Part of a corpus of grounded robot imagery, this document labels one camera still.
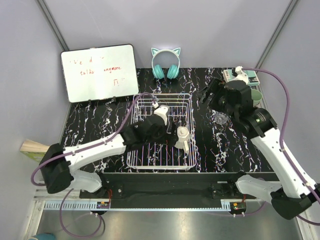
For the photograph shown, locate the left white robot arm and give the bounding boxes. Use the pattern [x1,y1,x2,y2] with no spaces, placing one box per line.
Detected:
[39,114,190,198]

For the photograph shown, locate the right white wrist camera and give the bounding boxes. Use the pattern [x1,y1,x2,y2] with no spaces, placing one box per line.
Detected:
[233,66,249,85]

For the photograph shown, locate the white wire dish rack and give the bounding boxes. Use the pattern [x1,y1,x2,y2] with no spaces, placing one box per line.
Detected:
[126,93,198,171]

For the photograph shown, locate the green wooden box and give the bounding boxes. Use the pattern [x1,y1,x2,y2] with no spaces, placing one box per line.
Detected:
[20,139,49,162]

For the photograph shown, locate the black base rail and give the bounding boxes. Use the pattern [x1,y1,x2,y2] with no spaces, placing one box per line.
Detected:
[79,172,258,210]

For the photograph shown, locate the teal cat-ear headphones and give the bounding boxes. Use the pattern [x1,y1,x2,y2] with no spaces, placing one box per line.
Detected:
[150,47,181,80]

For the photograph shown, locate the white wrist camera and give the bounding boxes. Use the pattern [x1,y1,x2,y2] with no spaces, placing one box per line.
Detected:
[153,105,171,126]
[233,66,249,85]

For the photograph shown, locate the pink plastic cup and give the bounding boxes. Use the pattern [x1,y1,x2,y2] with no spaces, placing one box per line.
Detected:
[253,101,262,108]

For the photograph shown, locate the white ceramic mug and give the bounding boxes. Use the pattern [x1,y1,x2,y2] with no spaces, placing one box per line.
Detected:
[174,126,190,154]

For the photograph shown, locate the white dry-erase board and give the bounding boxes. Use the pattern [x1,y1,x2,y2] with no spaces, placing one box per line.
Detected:
[60,44,139,103]

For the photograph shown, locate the clear faceted glass cup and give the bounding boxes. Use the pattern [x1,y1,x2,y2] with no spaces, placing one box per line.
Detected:
[214,111,229,125]

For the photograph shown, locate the teal book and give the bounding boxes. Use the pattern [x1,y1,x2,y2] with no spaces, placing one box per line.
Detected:
[222,67,260,87]

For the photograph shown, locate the green plastic cup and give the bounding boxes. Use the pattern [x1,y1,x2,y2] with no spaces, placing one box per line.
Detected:
[251,89,263,107]

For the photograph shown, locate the black marble pattern mat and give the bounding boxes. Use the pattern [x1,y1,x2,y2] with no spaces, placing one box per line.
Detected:
[61,68,271,173]

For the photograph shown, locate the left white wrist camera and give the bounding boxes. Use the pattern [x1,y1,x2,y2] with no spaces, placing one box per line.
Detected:
[153,105,171,126]

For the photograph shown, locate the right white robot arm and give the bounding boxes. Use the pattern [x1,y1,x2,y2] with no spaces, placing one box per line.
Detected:
[200,78,320,220]

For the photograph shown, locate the white slotted cable duct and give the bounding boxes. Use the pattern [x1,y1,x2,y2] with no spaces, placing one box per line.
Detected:
[43,200,110,211]

